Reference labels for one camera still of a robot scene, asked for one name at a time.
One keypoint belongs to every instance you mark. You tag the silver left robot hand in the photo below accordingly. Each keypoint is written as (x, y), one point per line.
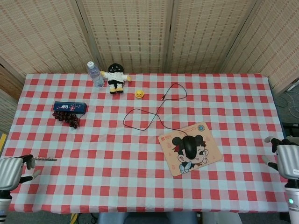
(9, 172)

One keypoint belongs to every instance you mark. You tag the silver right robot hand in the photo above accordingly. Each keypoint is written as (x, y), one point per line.
(288, 161)

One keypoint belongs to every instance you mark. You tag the black computer mouse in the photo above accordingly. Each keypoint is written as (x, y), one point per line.
(190, 147)

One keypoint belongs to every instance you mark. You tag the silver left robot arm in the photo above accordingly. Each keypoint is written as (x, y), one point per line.
(4, 205)

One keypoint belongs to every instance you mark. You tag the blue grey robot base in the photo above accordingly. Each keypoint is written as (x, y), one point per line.
(149, 219)

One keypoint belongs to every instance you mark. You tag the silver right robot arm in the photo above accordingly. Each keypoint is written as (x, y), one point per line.
(293, 200)

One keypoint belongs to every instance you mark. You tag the cartoon girl mouse pad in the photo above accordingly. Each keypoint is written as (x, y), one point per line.
(210, 149)

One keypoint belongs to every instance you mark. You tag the black floor device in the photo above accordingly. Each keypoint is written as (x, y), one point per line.
(290, 128)

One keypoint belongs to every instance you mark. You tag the thin silver metal rod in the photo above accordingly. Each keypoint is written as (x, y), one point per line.
(45, 159)

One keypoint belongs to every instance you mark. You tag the dark blue rectangular box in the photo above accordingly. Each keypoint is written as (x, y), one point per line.
(70, 107)

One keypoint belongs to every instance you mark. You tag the red white checkered tablecloth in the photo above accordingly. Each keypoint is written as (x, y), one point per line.
(116, 175)

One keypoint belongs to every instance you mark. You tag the clear plastic water bottle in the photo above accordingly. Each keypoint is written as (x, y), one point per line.
(97, 75)

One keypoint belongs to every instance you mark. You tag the plush doll white shirt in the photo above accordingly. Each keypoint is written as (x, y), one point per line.
(115, 77)

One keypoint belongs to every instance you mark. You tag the small yellow rubber duck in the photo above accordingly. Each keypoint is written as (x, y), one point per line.
(139, 94)

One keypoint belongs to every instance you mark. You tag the bamboo folding screen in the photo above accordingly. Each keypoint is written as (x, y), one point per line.
(140, 35)

